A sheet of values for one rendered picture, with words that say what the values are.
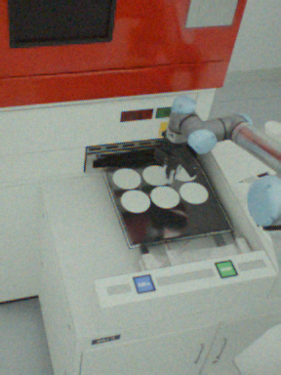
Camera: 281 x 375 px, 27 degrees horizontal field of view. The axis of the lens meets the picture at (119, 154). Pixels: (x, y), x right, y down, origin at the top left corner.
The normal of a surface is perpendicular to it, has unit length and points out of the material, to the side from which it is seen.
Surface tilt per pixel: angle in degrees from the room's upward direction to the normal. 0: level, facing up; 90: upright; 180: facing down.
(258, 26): 90
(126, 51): 90
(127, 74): 90
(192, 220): 0
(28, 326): 0
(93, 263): 0
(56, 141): 90
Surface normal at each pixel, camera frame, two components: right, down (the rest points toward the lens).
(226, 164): 0.11, -0.72
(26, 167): 0.27, 0.68
